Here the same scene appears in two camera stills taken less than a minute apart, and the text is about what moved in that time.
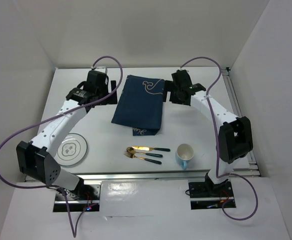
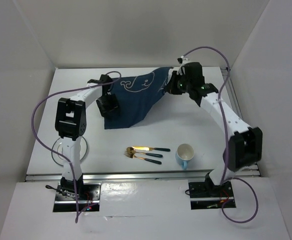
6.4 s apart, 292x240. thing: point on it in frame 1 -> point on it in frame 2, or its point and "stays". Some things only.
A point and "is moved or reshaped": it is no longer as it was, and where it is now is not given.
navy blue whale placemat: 139,106 is moved or reshaped
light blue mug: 184,152 stays
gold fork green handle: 151,160 stays
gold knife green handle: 149,148 stays
